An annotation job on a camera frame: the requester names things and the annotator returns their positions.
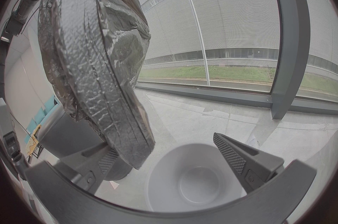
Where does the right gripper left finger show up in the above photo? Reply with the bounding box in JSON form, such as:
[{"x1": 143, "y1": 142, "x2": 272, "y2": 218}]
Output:
[{"x1": 56, "y1": 143, "x2": 120, "y2": 195}]

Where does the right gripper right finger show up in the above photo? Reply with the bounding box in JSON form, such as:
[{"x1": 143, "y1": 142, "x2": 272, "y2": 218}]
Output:
[{"x1": 213, "y1": 133, "x2": 285, "y2": 195}]

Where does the black plastic bag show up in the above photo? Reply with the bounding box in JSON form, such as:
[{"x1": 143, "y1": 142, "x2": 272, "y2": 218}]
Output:
[{"x1": 38, "y1": 0, "x2": 156, "y2": 170}]

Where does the window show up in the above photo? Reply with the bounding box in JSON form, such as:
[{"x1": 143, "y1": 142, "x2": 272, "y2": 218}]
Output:
[{"x1": 120, "y1": 0, "x2": 338, "y2": 121}]

